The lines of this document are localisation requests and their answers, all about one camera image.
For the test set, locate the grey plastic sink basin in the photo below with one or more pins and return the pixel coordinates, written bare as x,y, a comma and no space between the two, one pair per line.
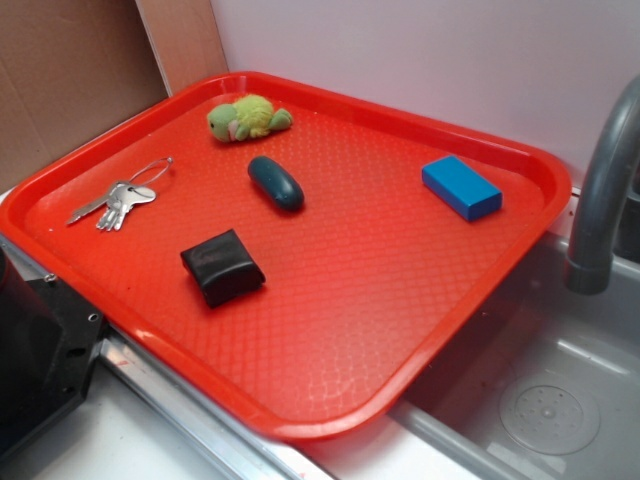
540,382

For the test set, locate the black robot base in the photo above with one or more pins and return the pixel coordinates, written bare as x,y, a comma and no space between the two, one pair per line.
50,339

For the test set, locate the grey toy faucet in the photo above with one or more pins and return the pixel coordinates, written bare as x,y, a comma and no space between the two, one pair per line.
606,222

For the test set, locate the green plush turtle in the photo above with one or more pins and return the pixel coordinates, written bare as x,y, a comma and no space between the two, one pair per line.
247,118

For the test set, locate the blue rectangular block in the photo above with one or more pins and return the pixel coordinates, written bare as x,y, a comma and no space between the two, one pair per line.
464,190

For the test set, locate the dark teal oval object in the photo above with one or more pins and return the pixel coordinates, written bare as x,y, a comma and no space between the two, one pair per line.
276,183

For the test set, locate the black curved block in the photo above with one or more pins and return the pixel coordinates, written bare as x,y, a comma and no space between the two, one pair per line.
223,268

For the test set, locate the red plastic tray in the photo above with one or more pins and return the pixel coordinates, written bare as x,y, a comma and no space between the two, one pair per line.
364,284

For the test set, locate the brown cardboard panel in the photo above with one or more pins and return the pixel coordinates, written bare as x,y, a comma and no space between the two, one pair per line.
71,70

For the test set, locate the silver keys on ring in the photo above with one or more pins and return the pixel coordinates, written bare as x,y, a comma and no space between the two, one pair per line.
124,195

